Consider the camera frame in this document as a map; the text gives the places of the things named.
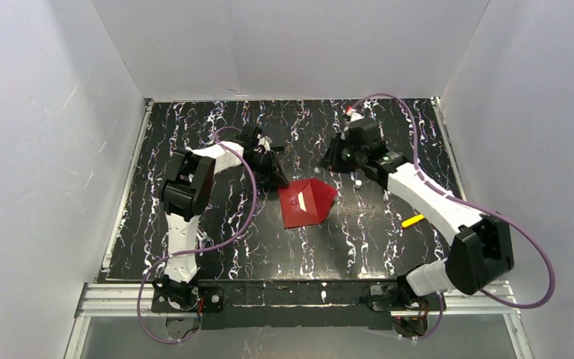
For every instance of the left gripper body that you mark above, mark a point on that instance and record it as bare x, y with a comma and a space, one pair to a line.
269, 161

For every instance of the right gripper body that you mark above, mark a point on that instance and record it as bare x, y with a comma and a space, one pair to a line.
338, 157

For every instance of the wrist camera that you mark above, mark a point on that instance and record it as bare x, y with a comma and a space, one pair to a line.
263, 144
351, 115

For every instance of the cream paper letter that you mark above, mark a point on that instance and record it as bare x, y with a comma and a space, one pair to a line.
301, 202

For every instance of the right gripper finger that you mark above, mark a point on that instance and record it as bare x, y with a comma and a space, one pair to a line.
338, 162
326, 163

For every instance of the red envelope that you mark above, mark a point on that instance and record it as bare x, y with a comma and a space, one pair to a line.
319, 198

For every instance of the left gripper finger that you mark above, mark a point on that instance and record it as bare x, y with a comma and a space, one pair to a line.
284, 181
269, 179

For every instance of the aluminium rail frame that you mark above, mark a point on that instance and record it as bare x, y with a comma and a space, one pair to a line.
111, 322

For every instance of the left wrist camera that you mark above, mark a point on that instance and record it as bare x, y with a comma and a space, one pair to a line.
263, 144

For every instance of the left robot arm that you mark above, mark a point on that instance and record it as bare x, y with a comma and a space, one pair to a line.
186, 192

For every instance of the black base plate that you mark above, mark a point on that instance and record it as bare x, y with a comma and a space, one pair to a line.
373, 304

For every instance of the black rectangular block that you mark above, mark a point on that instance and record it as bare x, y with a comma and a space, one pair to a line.
277, 147

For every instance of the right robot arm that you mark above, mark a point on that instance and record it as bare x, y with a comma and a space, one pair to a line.
480, 247

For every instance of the yellow handled screwdriver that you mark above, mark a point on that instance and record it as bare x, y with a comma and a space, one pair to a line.
412, 221

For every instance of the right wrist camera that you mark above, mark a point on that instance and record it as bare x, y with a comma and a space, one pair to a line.
351, 115

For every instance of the silver wrench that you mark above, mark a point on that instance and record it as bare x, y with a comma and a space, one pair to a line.
205, 242

